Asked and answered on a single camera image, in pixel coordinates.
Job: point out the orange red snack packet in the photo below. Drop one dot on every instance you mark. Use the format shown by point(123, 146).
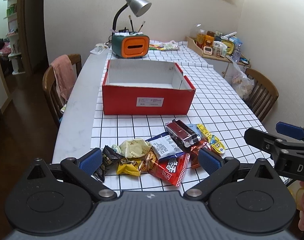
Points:
point(202, 144)

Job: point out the pale yellow snack bag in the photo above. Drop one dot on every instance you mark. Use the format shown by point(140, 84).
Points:
point(135, 148)

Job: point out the colourful packet behind box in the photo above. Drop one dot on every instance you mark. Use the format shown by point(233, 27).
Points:
point(163, 46)

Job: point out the white plastic bag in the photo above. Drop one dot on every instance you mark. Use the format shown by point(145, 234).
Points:
point(242, 84)

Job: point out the white kitchen timer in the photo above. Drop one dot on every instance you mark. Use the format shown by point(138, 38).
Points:
point(208, 50)

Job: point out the silver gooseneck desk lamp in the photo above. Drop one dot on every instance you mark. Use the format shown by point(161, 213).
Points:
point(138, 8)

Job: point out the red snack bag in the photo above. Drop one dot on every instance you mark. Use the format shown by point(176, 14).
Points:
point(170, 170)

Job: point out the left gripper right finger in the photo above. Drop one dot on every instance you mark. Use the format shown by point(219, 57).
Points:
point(221, 171)

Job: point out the dark brown chocolate packet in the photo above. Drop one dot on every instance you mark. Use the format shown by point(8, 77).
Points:
point(109, 158)

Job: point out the wooden chair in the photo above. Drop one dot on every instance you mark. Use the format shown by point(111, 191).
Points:
point(263, 96)
point(49, 87)

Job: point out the dark red bar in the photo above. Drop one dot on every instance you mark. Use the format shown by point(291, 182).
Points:
point(183, 133)

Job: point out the yellow minion snack packet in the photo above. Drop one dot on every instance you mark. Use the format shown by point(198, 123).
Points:
point(216, 145)

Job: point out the water bottle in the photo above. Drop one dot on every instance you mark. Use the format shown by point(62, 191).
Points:
point(237, 51)

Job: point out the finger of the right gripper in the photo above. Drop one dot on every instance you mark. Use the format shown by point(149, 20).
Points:
point(289, 130)
point(265, 142)

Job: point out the light blue snack packet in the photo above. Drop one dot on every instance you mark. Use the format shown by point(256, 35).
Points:
point(195, 129)

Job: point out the right wooden chair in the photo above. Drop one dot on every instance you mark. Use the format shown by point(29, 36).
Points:
point(263, 96)

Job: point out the red cardboard shoe box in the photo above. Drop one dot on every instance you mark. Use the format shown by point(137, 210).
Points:
point(144, 87)

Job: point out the left wooden chair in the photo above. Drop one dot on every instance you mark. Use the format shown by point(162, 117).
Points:
point(49, 87)

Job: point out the checkered white tablecloth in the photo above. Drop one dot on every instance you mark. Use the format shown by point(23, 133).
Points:
point(215, 105)

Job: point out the pink towel on chair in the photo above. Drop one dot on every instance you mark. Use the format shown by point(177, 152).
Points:
point(65, 77)

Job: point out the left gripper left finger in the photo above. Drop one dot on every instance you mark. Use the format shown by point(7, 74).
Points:
point(81, 170)

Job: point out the blue white snack packet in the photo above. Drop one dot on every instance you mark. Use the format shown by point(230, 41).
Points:
point(165, 147)

